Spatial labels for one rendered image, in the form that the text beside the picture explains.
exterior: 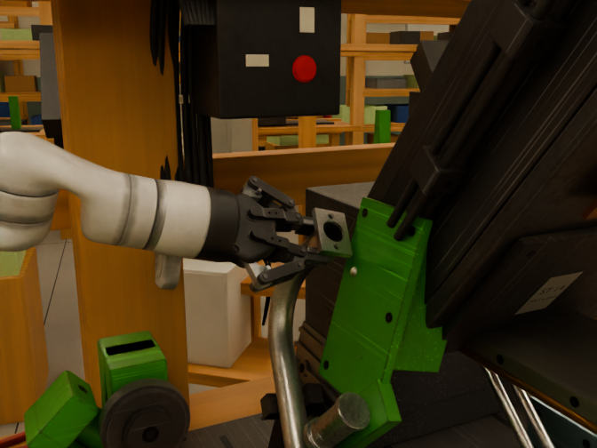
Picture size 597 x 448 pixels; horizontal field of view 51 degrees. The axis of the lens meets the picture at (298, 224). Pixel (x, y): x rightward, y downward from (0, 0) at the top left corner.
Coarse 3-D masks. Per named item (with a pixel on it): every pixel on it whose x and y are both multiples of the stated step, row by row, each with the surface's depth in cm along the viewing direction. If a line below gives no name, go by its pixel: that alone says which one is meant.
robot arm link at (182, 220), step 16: (160, 192) 59; (176, 192) 60; (192, 192) 61; (208, 192) 62; (160, 208) 58; (176, 208) 59; (192, 208) 60; (208, 208) 61; (160, 224) 59; (176, 224) 59; (192, 224) 60; (208, 224) 60; (160, 240) 59; (176, 240) 60; (192, 240) 60; (160, 256) 66; (176, 256) 62; (192, 256) 62; (160, 272) 65; (176, 272) 65
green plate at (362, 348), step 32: (384, 224) 65; (416, 224) 61; (352, 256) 70; (384, 256) 64; (416, 256) 60; (352, 288) 69; (384, 288) 64; (416, 288) 63; (352, 320) 68; (384, 320) 63; (416, 320) 64; (352, 352) 67; (384, 352) 62; (416, 352) 65; (352, 384) 66
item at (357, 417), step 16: (336, 400) 62; (352, 400) 62; (320, 416) 65; (336, 416) 61; (352, 416) 61; (368, 416) 62; (304, 432) 66; (320, 432) 64; (336, 432) 62; (352, 432) 62
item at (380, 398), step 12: (372, 384) 62; (384, 384) 62; (372, 396) 62; (384, 396) 61; (372, 408) 62; (384, 408) 60; (396, 408) 61; (372, 420) 62; (384, 420) 60; (396, 420) 60; (360, 432) 63; (372, 432) 61; (384, 432) 62; (348, 444) 64; (360, 444) 64
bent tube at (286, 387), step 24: (336, 216) 70; (312, 240) 70; (336, 240) 71; (288, 288) 75; (288, 312) 75; (288, 336) 75; (288, 360) 73; (288, 384) 71; (288, 408) 69; (288, 432) 68
